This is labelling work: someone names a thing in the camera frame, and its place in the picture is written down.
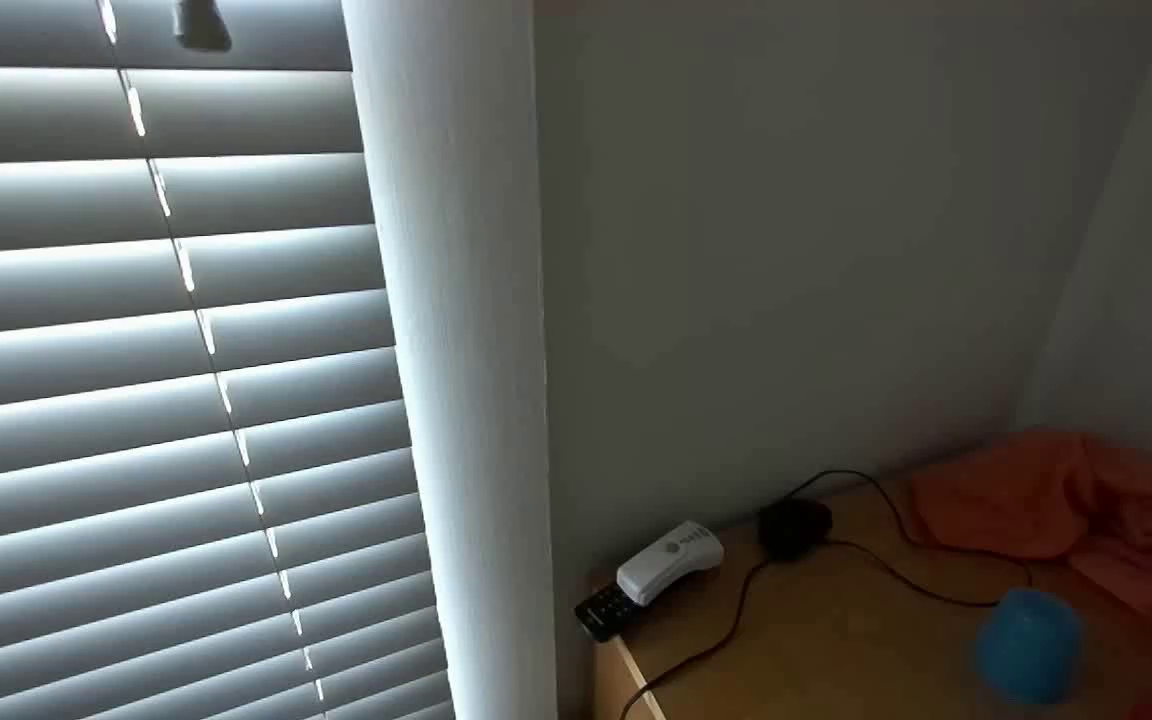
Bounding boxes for blue cup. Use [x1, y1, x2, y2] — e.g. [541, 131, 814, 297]
[971, 585, 1091, 713]

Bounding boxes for white plastic device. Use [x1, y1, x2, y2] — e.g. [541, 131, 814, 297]
[612, 516, 728, 609]

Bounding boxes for black remote control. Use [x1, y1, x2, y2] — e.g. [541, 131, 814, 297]
[573, 585, 647, 645]

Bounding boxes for black power adapter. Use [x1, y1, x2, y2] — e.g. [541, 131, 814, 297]
[757, 495, 835, 563]

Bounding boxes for grey window blinds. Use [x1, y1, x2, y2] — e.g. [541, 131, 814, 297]
[0, 0, 463, 720]

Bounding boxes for blind tilt wand knob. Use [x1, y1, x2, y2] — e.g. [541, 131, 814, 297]
[168, 0, 235, 55]

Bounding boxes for orange cloth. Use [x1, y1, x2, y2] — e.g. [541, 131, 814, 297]
[903, 426, 1152, 656]

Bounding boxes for black cable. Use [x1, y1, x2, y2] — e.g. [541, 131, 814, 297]
[616, 465, 1040, 720]

